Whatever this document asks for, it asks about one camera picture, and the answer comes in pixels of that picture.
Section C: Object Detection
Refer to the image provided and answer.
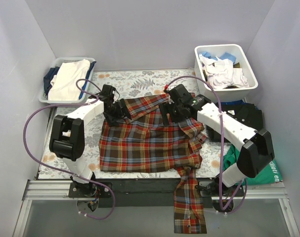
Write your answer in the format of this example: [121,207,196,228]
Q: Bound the plaid long sleeve shirt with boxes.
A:
[99,94,207,234]

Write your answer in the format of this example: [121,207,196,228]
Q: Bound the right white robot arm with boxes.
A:
[159,84,275,196]

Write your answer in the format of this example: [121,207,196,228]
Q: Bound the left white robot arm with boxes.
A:
[49,84,131,198]

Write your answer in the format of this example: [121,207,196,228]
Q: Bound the white plastic bin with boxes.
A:
[194,44,258,102]

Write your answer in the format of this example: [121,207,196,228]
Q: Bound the white crumpled clothes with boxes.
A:
[198,55,249,89]

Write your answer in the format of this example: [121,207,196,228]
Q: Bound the white folded garment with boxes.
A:
[47,59,90,101]

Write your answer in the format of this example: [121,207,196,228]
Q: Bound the grey perforated basket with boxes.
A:
[38,57,96,104]

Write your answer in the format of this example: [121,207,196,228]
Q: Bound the black folded shirt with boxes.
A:
[221,100,264,130]

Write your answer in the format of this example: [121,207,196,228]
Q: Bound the light blue garment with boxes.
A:
[199,51,236,64]

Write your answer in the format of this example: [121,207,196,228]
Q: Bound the navy blue garment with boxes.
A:
[43,67,60,95]

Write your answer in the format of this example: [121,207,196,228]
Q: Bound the green shirt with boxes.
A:
[223,145,283,185]

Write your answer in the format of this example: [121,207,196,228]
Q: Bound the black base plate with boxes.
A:
[68,178,247,209]

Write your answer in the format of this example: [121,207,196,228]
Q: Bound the aluminium frame rail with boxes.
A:
[14,180,300,237]

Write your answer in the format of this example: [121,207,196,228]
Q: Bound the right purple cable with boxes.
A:
[164,76,248,214]

